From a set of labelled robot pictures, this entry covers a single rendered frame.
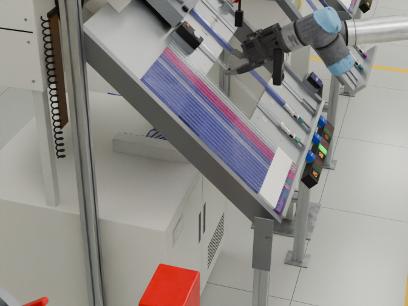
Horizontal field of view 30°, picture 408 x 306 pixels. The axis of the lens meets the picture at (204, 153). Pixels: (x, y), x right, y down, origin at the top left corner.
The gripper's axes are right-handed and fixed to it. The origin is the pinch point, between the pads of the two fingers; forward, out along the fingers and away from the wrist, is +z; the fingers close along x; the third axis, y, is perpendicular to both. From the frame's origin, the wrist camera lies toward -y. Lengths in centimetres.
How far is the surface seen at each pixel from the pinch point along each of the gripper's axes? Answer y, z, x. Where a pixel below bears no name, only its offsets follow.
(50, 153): 10, 42, 36
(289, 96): -20.6, -4.5, -18.2
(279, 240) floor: -85, 41, -43
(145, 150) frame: -11.0, 38.0, 3.9
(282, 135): -23.5, -5.3, 2.6
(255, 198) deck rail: -22.2, -6.1, 37.8
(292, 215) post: -83, 37, -57
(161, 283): -16, 5, 75
